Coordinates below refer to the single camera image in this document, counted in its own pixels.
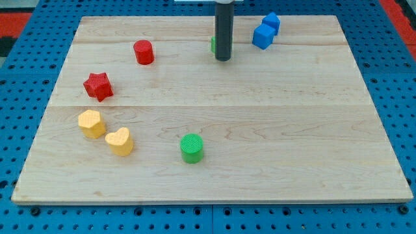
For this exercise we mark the blue cube block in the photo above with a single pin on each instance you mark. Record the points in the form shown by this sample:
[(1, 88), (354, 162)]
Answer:
[(263, 36)]

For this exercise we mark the blue triangle block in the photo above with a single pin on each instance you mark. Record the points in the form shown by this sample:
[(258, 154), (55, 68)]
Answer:
[(272, 20)]

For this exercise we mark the green cylinder block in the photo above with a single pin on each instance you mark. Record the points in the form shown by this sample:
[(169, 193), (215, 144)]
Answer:
[(191, 146)]

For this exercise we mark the light wooden board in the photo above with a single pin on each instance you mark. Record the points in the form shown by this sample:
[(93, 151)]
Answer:
[(290, 124)]

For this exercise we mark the green block behind rod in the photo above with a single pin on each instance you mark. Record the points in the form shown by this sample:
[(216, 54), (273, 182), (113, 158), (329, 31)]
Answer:
[(213, 44)]

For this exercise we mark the yellow heart block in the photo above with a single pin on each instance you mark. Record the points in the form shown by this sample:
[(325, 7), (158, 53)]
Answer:
[(120, 142)]

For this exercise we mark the red cylinder block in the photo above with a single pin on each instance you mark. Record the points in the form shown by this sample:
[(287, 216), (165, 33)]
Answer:
[(143, 52)]

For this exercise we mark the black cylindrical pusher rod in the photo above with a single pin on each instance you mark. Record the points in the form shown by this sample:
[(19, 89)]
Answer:
[(224, 13)]

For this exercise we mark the red star block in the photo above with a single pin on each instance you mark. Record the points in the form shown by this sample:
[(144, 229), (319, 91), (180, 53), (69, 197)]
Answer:
[(98, 86)]

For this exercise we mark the yellow hexagon block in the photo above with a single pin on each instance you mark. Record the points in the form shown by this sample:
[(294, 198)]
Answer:
[(91, 124)]

